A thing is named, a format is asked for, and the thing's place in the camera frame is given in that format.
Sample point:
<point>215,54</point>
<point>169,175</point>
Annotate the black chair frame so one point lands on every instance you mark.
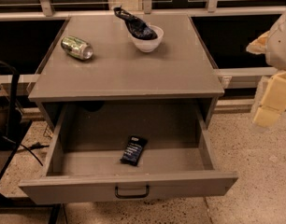
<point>12,128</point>

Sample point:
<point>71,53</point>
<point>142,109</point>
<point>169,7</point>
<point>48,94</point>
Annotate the green soda can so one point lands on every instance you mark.
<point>77,48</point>

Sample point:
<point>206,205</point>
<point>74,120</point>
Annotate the black drawer handle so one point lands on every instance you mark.
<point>132,193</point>

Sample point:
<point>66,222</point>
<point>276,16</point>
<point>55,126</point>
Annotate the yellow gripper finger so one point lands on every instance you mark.
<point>258,46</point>
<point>273,103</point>

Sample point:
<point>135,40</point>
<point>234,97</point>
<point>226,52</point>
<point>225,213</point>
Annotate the metal window railing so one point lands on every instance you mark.
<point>143,6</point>

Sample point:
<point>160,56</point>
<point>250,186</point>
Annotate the white bowl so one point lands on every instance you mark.
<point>149,45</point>

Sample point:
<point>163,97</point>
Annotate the grey drawer cabinet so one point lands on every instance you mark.
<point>178,68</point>

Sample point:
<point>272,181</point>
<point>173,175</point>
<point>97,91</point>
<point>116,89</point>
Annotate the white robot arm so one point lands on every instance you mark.
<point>272,44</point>

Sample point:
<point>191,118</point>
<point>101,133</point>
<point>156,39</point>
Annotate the open grey top drawer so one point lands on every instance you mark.
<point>84,160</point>

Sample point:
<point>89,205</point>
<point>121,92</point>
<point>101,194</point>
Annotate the dark chip bag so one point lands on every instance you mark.
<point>136,27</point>

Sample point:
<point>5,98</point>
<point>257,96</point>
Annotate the dark blue rxbar wrapper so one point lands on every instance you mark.
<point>133,150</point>

